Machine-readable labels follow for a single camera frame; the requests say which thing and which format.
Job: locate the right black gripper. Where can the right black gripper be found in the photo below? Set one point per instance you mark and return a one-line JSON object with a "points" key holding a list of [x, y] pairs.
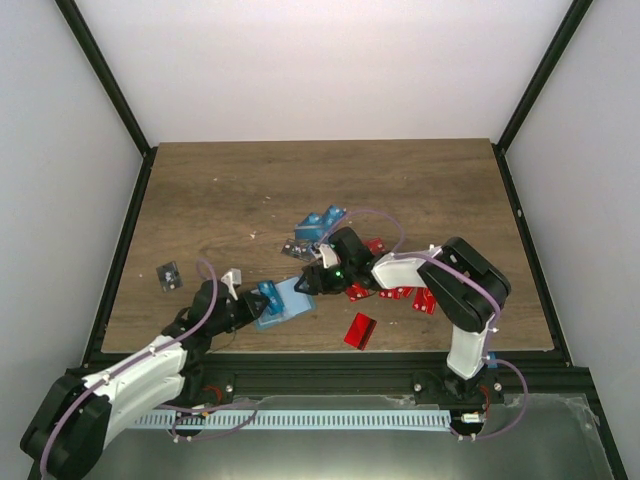
{"points": [[318, 281]]}

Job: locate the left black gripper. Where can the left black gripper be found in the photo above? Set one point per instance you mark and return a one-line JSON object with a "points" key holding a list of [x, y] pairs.
{"points": [[251, 311]]}

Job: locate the teal leather card holder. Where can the teal leather card holder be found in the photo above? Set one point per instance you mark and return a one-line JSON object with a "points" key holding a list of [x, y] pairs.
{"points": [[296, 304]]}

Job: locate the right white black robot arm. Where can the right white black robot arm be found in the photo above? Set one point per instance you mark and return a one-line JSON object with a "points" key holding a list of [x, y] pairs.
{"points": [[470, 291]]}

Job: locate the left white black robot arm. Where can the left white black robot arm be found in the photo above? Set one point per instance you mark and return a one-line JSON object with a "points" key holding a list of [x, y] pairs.
{"points": [[80, 416]]}

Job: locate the black card beside blue pile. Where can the black card beside blue pile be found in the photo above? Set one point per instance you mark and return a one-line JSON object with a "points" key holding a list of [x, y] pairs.
{"points": [[299, 249]]}

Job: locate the blue card with stripe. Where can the blue card with stripe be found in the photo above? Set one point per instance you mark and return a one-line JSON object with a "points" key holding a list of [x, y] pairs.
{"points": [[311, 228]]}

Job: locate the red VIP card centre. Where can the red VIP card centre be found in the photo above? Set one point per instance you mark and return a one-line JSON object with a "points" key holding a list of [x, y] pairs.
{"points": [[360, 331]]}

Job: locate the red VIP card far right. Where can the red VIP card far right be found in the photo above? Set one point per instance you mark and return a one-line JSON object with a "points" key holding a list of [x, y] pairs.
{"points": [[424, 301]]}

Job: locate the grey metal tray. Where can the grey metal tray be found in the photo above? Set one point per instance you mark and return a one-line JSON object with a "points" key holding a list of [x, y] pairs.
{"points": [[539, 437]]}

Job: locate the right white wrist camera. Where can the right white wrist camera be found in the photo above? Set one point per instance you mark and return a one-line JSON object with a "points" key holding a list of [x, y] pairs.
{"points": [[325, 256]]}

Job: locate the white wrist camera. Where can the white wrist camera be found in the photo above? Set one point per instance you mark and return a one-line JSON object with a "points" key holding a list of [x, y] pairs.
{"points": [[325, 256], [232, 279]]}

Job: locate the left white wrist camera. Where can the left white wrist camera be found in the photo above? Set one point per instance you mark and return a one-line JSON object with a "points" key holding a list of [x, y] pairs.
{"points": [[232, 279]]}

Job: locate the black aluminium front rail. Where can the black aluminium front rail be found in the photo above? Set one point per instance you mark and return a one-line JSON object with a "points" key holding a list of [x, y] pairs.
{"points": [[362, 373]]}

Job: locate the light blue slotted cable duct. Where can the light blue slotted cable duct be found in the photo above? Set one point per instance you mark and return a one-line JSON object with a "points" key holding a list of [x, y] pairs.
{"points": [[410, 420]]}

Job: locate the left black frame post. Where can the left black frame post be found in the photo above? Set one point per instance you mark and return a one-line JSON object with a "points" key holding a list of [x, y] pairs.
{"points": [[89, 46]]}

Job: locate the black frame post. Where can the black frame post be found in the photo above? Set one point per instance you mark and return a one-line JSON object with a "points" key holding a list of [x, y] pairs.
{"points": [[89, 46], [560, 41]]}

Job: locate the right black frame post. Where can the right black frame post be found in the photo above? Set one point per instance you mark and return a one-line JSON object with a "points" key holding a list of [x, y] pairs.
{"points": [[560, 41]]}

